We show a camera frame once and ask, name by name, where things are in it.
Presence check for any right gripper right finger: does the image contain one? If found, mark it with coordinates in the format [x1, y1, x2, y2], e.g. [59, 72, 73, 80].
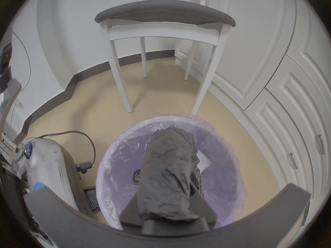
[190, 186, 218, 228]

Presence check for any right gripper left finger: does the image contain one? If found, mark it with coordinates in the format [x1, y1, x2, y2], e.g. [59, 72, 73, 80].
[119, 193, 146, 231]

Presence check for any purple plastic bag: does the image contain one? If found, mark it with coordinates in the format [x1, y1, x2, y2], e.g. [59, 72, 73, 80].
[96, 114, 248, 229]

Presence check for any black plastic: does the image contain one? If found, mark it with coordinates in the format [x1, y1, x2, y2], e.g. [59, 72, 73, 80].
[133, 128, 205, 221]

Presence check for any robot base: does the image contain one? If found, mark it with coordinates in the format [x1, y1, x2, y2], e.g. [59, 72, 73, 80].
[0, 136, 102, 218]

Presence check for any white trash bin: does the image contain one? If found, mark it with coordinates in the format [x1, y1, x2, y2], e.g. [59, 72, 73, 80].
[96, 115, 247, 229]

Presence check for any white wardrobe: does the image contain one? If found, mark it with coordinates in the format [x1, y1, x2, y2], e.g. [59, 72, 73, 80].
[174, 0, 331, 209]

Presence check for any white chair with grey cushions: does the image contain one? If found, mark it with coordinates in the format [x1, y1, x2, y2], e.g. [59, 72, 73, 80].
[94, 0, 236, 116]

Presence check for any thin black cable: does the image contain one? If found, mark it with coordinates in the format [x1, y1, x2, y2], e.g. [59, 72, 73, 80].
[12, 31, 32, 91]

